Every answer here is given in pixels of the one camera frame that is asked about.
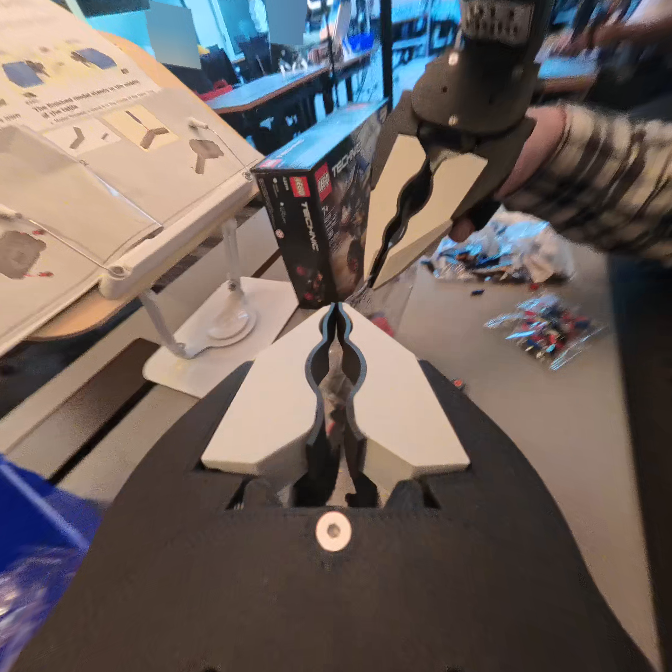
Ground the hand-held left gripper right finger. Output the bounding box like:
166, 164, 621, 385
338, 303, 471, 507

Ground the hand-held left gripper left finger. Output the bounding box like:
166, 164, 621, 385
201, 303, 337, 507

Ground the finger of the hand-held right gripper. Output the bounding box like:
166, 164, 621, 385
369, 152, 490, 291
363, 133, 429, 280

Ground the clear bag of mixed parts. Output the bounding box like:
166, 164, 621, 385
422, 215, 575, 285

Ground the clear plastic bag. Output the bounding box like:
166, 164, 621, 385
320, 278, 415, 436

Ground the clear bag of small pins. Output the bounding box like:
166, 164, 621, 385
484, 293, 604, 371

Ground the person's right forearm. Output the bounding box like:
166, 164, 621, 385
499, 102, 672, 268

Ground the grey desk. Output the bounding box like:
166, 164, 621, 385
142, 207, 662, 672

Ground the person's right hand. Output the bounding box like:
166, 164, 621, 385
450, 105, 569, 243

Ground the black metal pole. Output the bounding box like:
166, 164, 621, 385
379, 0, 393, 103

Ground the toy truck set box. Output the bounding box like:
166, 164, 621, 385
251, 100, 392, 309

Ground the long background table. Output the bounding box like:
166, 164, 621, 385
207, 50, 380, 140

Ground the white book holder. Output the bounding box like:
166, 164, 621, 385
0, 31, 266, 342

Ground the blue plastic bin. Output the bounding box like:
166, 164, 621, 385
0, 454, 103, 672

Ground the dark perforated mat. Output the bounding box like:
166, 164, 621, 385
609, 252, 672, 672

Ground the clear bag in bin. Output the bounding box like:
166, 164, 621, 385
0, 546, 69, 672

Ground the open instruction booklet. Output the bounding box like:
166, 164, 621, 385
0, 0, 266, 358

